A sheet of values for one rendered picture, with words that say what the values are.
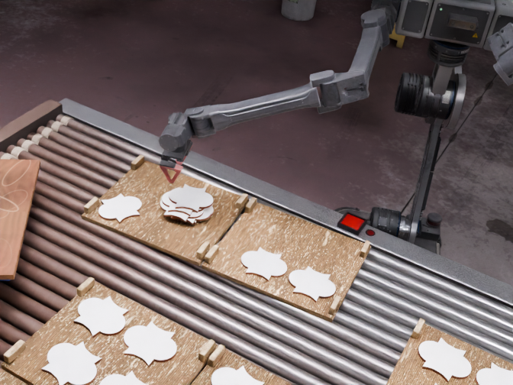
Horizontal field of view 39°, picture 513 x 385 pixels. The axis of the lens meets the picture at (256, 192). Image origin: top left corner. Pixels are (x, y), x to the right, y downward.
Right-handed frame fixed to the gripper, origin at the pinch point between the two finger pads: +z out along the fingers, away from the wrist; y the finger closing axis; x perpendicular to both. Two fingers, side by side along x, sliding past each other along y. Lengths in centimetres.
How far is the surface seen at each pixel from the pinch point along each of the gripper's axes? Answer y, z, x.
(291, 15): -356, 107, 3
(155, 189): -6.1, 13.6, -7.7
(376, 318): 29, 14, 67
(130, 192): -2.1, 13.7, -15.0
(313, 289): 26, 12, 48
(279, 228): 1.4, 13.2, 34.7
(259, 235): 6.5, 13.2, 28.9
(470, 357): 38, 12, 92
